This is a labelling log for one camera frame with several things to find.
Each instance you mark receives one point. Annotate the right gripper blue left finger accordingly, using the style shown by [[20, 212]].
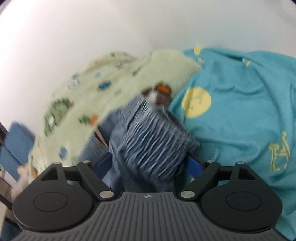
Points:
[[92, 173]]

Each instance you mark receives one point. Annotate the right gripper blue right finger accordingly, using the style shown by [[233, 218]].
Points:
[[205, 177]]

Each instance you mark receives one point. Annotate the light blue denim jeans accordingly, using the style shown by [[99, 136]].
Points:
[[147, 144]]

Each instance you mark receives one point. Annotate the blue quilted folding mattress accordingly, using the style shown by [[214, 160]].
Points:
[[17, 145]]

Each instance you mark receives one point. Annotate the green cartoon fleece blanket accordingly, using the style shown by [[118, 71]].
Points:
[[83, 102]]

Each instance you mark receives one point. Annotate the teal patterned bed sheet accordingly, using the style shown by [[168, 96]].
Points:
[[241, 108]]

